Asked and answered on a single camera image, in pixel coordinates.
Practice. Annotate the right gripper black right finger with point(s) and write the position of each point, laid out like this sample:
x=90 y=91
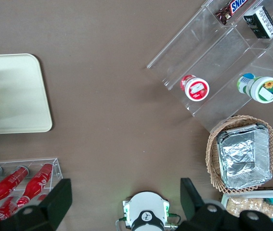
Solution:
x=191 y=204

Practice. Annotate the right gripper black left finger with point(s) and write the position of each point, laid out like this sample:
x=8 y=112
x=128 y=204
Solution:
x=54 y=202

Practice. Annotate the white rectangular snack tray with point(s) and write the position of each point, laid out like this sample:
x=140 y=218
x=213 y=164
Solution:
x=225 y=196

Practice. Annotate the light tan wicker basket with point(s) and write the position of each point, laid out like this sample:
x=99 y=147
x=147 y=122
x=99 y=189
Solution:
x=212 y=154

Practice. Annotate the beige plastic serving tray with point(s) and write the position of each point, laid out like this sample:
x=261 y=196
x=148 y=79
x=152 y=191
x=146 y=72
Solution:
x=18 y=96

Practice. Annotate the red cola bottle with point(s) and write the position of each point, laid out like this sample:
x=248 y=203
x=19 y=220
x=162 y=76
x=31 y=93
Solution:
x=6 y=185
x=42 y=197
x=38 y=183
x=6 y=208

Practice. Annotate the clear acrylic bottle rack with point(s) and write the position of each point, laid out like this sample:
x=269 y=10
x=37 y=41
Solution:
x=56 y=168

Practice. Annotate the aluminium foil container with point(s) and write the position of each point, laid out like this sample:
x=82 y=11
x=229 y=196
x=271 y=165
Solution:
x=242 y=156

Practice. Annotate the red lid yogurt cup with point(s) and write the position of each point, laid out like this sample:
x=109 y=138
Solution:
x=196 y=89

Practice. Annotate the green lid yogurt cup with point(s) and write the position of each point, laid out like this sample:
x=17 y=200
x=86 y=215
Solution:
x=263 y=90

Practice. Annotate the clear acrylic tiered stand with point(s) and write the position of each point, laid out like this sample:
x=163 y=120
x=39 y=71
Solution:
x=218 y=55

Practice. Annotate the small black drink carton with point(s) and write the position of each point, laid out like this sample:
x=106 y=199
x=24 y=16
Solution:
x=261 y=22

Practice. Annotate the Snickers chocolate bar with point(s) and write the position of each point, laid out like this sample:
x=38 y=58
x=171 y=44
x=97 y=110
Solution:
x=235 y=7

